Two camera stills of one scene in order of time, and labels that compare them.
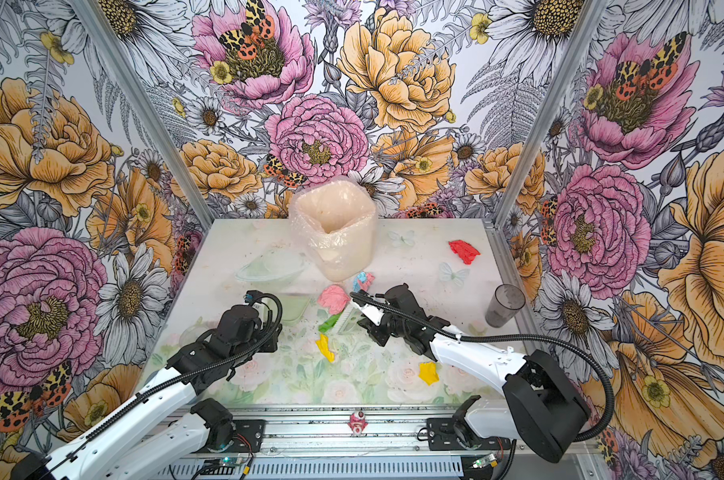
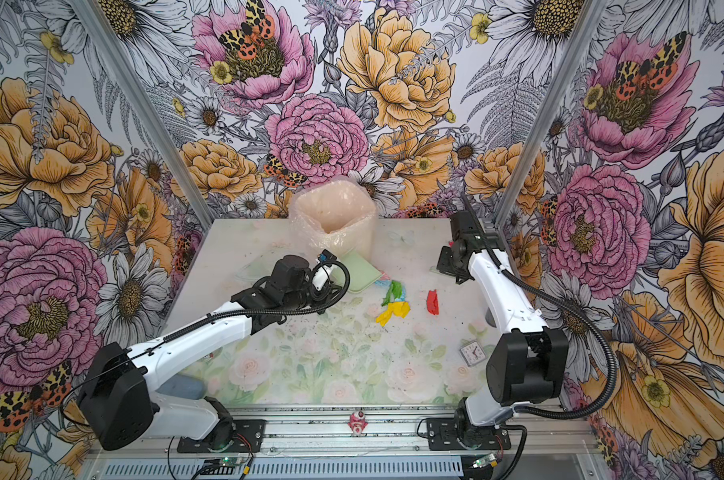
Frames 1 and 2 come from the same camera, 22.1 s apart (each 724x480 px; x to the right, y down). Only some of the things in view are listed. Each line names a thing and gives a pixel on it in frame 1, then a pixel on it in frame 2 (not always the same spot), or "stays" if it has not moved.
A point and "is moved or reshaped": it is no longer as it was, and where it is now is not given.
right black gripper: (373, 331) → (444, 266)
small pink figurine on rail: (358, 423) stays
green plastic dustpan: (293, 305) is moved or reshaped
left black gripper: (269, 340) → (327, 294)
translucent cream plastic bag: (335, 222) stays
